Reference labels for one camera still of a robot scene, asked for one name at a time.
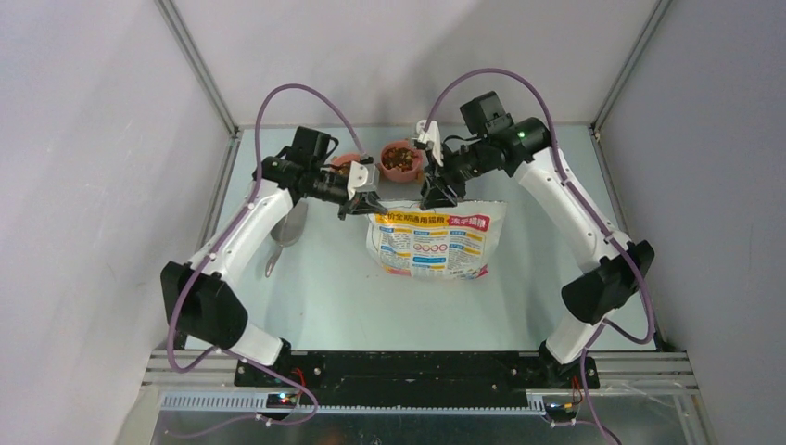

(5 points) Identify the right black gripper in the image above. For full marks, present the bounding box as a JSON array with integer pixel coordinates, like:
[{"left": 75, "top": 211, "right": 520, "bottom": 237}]
[{"left": 420, "top": 138, "right": 493, "bottom": 212}]

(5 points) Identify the cat food bag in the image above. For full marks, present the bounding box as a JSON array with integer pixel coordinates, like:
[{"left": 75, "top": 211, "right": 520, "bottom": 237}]
[{"left": 366, "top": 200, "right": 507, "bottom": 280}]

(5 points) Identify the metal food scoop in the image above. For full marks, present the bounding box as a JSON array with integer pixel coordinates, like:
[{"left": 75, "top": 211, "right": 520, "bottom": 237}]
[{"left": 264, "top": 199, "right": 309, "bottom": 277}]

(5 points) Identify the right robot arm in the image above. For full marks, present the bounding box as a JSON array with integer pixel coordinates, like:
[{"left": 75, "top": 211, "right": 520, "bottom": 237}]
[{"left": 413, "top": 92, "right": 654, "bottom": 388}]

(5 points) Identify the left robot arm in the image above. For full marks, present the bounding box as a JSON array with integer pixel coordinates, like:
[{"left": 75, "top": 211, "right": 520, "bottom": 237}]
[{"left": 160, "top": 127, "right": 387, "bottom": 387}]

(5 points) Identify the empty pink bowl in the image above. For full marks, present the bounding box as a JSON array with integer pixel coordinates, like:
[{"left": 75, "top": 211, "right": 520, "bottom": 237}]
[{"left": 379, "top": 140, "right": 425, "bottom": 184}]

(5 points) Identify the pink bowl with kibble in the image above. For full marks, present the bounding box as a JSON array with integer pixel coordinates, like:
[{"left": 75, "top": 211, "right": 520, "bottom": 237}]
[{"left": 327, "top": 153, "right": 373, "bottom": 178}]

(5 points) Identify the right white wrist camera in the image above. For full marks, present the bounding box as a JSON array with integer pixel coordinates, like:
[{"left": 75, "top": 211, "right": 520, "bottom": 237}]
[{"left": 413, "top": 120, "right": 444, "bottom": 167}]

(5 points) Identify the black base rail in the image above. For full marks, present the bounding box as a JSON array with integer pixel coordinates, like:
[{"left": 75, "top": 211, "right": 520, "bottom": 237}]
[{"left": 274, "top": 350, "right": 600, "bottom": 410}]

